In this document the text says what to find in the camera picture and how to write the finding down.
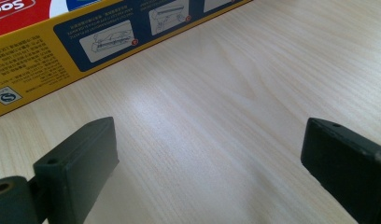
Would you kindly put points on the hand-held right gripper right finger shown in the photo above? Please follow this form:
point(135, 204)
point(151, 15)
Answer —
point(341, 168)

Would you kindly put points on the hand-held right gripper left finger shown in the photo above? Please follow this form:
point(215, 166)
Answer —
point(75, 174)

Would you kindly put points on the yellow and blue cardboard box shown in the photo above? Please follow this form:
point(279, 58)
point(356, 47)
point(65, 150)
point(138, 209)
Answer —
point(54, 46)

